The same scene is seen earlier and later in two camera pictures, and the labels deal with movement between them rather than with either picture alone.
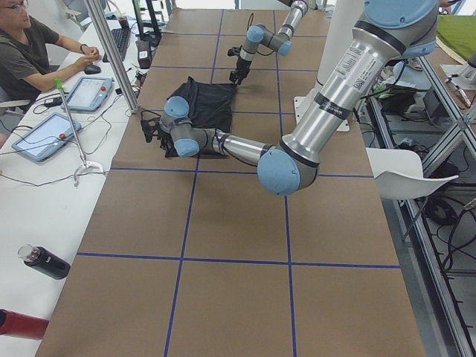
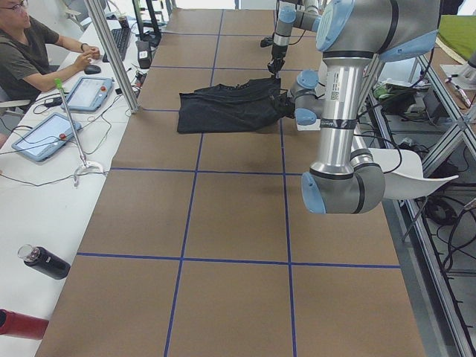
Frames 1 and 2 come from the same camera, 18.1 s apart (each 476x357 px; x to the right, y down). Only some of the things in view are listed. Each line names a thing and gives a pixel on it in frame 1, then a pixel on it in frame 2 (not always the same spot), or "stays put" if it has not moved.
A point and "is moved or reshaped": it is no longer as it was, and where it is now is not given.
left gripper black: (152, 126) → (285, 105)
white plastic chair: (399, 174) stays put
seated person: (30, 59) stays put
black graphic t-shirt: (209, 105) is moved or reshaped
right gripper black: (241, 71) → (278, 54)
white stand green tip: (85, 164) stays put
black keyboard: (121, 36) stays put
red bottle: (14, 324) stays put
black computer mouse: (92, 69) stays put
